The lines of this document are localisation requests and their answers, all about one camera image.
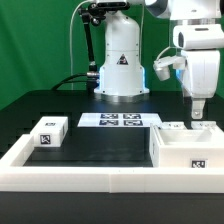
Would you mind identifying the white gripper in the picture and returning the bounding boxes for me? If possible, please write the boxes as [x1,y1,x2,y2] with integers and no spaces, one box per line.
[173,24,224,119]

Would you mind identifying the white cabinet body box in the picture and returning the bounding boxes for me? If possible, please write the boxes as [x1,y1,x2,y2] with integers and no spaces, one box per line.
[149,125,224,168]

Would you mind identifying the white cabinet door panel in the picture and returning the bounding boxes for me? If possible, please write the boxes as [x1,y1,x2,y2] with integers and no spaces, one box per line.
[191,121,216,130]
[161,121,185,130]

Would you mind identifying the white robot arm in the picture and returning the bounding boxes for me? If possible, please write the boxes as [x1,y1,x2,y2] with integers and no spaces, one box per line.
[95,0,224,119]

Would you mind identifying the small white cabinet top block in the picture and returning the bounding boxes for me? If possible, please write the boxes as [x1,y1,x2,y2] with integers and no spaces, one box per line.
[30,116,68,147]

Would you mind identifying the white U-shaped fence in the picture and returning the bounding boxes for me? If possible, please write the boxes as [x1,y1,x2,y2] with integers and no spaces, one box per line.
[0,134,224,193]

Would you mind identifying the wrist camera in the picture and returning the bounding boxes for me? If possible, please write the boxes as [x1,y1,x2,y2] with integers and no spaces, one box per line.
[153,56,185,81]

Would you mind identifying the white marker base plate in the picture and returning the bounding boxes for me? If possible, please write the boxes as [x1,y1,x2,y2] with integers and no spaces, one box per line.
[78,113,162,128]

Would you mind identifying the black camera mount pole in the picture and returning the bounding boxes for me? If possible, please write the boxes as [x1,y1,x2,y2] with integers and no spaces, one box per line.
[78,3,102,93]

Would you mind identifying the black cables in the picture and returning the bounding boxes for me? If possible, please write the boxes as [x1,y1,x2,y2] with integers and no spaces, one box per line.
[51,73,100,91]

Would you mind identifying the white cable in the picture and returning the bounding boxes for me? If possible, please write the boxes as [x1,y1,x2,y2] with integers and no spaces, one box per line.
[69,0,93,90]

